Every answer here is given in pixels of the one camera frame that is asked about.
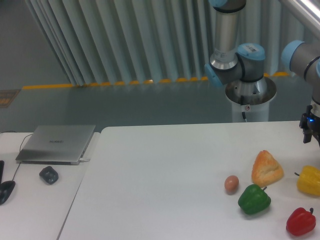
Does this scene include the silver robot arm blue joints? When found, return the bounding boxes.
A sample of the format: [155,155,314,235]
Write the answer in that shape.
[204,0,320,106]

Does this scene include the black computer mouse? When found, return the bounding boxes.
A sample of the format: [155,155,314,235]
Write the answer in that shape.
[0,180,16,205]

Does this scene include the brown egg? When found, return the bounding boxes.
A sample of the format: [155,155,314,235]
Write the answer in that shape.
[224,175,239,194]

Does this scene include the silver closed laptop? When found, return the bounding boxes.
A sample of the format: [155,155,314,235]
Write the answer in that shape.
[16,124,96,165]

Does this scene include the pale pleated curtain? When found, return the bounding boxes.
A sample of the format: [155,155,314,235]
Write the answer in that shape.
[24,0,320,87]

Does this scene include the black laptop cable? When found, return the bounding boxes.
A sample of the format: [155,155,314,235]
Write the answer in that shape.
[0,130,33,182]

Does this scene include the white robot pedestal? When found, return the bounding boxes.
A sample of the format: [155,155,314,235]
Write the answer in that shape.
[225,77,277,123]

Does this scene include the triangular orange bread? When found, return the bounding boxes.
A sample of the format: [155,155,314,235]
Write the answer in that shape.
[251,150,284,187]

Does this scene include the aluminium frame bar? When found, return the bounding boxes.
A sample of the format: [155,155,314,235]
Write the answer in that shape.
[279,0,320,40]

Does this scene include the red bell pepper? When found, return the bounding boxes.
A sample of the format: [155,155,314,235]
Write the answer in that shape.
[286,207,316,237]

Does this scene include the green bell pepper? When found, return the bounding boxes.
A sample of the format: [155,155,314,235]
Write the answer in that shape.
[237,184,271,215]

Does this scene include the yellow bell pepper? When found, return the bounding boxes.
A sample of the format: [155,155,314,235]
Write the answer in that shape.
[294,165,320,196]

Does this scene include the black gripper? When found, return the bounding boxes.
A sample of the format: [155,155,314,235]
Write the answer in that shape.
[299,102,320,144]

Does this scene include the white usb dongle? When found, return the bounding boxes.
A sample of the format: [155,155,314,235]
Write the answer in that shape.
[79,158,91,163]

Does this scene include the black object at left edge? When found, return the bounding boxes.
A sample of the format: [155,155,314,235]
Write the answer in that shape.
[0,160,5,184]

